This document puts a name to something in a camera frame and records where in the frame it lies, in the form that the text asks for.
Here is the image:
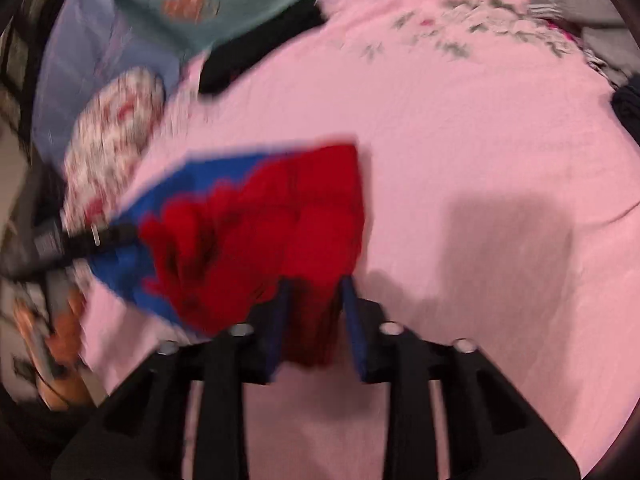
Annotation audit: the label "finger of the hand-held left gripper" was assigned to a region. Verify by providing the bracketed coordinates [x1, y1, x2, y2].
[65, 224, 143, 261]

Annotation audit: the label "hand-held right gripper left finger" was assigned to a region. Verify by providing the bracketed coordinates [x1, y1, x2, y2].
[50, 277, 293, 480]

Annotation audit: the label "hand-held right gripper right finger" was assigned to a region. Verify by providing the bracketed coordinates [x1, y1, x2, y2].
[340, 276, 583, 480]

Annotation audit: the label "red and blue pants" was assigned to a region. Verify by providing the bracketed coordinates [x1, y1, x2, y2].
[87, 135, 368, 368]

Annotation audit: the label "person's left hand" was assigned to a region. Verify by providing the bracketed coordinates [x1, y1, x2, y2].
[12, 287, 98, 411]

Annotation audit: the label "red and white patterned cloth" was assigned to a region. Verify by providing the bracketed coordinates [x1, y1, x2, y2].
[60, 69, 166, 231]

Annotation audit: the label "light blue cloth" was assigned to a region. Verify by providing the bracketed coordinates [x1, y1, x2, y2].
[32, 0, 183, 161]

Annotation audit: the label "pink floral blanket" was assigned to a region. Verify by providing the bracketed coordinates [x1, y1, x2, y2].
[75, 0, 640, 480]

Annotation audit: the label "black garment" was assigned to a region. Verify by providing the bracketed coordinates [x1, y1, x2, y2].
[197, 0, 328, 96]

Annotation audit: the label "navy knitted garment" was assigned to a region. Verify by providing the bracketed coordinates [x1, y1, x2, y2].
[611, 75, 640, 141]

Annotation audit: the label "striped pink and white garment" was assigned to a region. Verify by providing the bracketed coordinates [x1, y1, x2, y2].
[530, 2, 616, 86]

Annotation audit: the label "grey garment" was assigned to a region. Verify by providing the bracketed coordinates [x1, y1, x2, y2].
[525, 0, 636, 86]

